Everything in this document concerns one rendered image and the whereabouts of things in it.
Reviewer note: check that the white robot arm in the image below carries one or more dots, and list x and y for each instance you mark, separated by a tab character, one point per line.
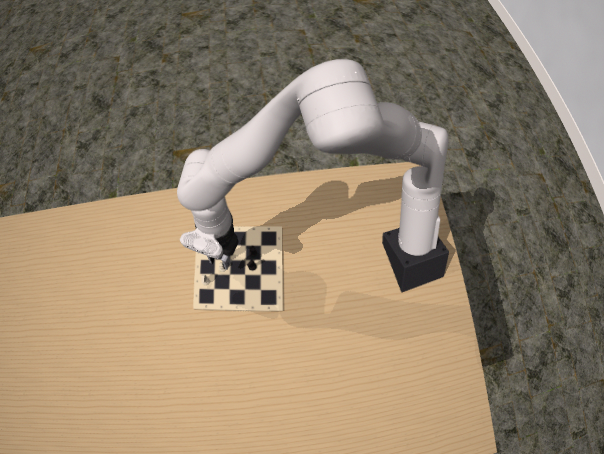
340	114

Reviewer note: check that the chessboard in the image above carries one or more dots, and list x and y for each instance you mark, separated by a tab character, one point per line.
238	288

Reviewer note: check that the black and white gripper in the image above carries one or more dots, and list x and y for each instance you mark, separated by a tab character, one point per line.
209	241

